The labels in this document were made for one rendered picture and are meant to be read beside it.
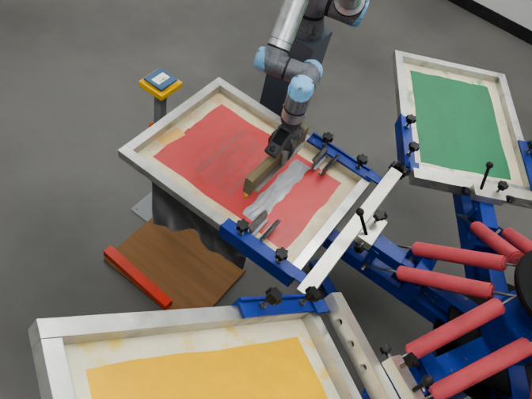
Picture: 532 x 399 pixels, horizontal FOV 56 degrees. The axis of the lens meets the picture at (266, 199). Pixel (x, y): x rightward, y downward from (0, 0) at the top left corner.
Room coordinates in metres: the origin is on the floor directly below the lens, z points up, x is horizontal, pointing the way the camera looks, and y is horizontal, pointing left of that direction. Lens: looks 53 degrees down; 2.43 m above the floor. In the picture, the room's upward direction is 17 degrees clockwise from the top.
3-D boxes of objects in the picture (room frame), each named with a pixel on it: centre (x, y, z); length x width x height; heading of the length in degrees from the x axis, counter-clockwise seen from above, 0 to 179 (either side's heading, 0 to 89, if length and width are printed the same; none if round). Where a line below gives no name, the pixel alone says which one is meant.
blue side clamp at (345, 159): (1.40, -0.23, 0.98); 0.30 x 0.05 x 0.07; 68
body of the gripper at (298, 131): (1.23, 0.00, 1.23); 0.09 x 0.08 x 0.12; 158
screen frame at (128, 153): (1.24, 0.09, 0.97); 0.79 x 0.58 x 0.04; 68
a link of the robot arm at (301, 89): (1.22, 0.00, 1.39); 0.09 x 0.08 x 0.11; 173
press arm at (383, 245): (1.03, -0.43, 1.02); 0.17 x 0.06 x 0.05; 68
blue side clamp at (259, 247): (0.89, -0.03, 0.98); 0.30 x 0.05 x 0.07; 68
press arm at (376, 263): (1.07, -0.31, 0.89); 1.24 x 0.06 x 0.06; 68
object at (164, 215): (1.07, 0.22, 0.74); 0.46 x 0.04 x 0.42; 68
